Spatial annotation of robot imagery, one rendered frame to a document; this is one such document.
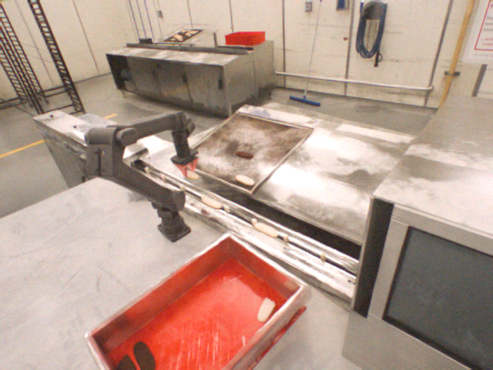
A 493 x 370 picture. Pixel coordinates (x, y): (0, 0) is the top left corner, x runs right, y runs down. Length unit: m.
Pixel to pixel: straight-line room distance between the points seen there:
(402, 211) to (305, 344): 0.49
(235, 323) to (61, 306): 0.55
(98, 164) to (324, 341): 0.72
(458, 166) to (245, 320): 0.62
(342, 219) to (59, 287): 0.96
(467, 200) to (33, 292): 1.19
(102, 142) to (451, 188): 0.73
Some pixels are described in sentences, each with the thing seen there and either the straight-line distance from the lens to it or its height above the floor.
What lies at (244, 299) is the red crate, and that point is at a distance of 0.92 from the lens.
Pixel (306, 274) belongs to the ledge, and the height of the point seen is 0.86.
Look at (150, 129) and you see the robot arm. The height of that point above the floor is 1.24.
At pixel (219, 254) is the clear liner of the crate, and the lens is 0.97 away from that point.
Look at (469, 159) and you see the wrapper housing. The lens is 0.62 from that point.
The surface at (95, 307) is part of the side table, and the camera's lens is 1.07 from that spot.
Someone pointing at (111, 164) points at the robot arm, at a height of 1.25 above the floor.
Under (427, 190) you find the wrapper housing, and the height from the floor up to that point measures 1.30.
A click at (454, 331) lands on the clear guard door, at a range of 0.62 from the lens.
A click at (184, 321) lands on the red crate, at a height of 0.82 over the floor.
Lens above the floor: 1.58
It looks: 34 degrees down
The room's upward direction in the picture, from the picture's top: 6 degrees counter-clockwise
